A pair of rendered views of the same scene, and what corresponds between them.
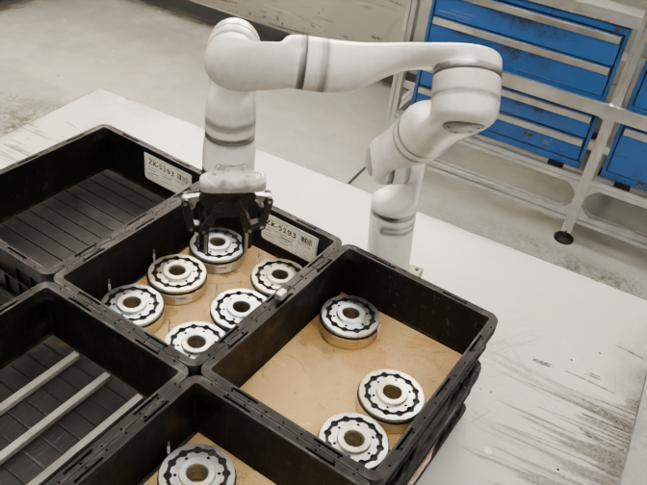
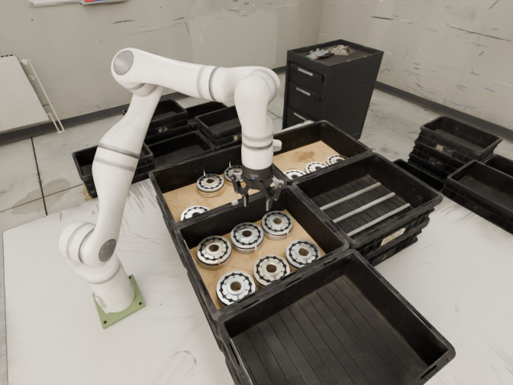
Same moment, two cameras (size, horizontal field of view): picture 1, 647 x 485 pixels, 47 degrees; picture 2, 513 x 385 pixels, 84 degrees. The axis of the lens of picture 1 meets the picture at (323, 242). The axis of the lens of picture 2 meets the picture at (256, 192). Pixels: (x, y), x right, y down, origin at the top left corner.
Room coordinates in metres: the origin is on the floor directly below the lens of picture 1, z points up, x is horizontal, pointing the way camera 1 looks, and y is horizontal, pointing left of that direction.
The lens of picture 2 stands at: (1.39, 0.45, 1.54)
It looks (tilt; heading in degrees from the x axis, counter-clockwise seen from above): 42 degrees down; 212
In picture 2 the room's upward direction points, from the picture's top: straight up
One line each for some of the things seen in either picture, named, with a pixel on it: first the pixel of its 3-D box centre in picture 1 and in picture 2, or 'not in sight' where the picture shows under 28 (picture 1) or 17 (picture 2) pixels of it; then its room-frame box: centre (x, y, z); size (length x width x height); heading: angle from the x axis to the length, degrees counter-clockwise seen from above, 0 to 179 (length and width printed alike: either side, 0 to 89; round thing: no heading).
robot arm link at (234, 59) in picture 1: (259, 60); (244, 86); (0.90, 0.12, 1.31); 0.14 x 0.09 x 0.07; 97
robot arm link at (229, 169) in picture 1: (230, 153); (259, 144); (0.89, 0.15, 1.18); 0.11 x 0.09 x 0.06; 17
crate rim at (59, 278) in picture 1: (206, 263); (259, 239); (0.95, 0.19, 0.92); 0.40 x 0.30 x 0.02; 151
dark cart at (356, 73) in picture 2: not in sight; (326, 105); (-0.95, -0.29, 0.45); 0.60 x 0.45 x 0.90; 157
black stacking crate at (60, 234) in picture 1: (83, 216); (327, 347); (1.10, 0.45, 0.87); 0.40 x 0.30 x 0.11; 151
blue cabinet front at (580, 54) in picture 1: (509, 74); not in sight; (2.69, -0.61, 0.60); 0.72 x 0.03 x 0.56; 67
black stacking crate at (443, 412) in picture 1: (353, 370); (217, 191); (0.81, -0.08, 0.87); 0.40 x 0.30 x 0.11; 151
